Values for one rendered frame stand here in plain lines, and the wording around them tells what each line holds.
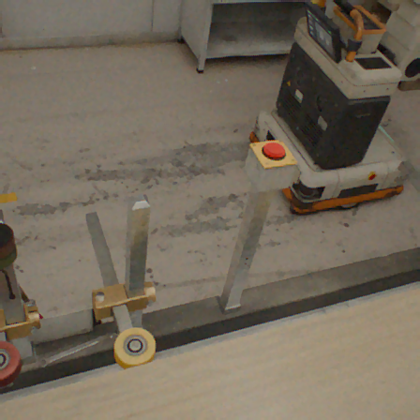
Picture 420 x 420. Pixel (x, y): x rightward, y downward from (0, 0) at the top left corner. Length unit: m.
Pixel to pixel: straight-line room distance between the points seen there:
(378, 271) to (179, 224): 1.17
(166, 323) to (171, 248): 1.09
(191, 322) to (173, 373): 0.32
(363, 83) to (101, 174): 1.35
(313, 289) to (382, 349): 0.36
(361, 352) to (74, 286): 1.39
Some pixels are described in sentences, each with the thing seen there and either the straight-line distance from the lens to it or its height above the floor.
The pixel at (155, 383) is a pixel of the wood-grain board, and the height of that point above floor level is 0.90.
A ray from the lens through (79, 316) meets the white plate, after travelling 1.22.
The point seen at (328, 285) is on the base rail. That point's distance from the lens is 1.48.
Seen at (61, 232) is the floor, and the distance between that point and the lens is 2.43.
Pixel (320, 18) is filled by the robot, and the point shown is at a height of 0.94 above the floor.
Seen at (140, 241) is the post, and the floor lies 1.05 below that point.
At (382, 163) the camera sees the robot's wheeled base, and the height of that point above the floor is 0.28.
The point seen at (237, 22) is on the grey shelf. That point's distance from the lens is 4.04.
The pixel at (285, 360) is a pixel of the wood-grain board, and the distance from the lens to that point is 1.08.
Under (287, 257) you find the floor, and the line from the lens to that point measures 2.45.
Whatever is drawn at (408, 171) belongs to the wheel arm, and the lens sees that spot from 1.72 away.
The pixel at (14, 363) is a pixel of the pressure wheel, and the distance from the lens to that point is 1.04.
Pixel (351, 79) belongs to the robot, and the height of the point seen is 0.78.
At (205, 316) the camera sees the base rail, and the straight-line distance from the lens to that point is 1.33.
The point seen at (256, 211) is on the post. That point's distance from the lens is 1.06.
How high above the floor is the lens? 1.81
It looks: 45 degrees down
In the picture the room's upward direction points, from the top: 11 degrees clockwise
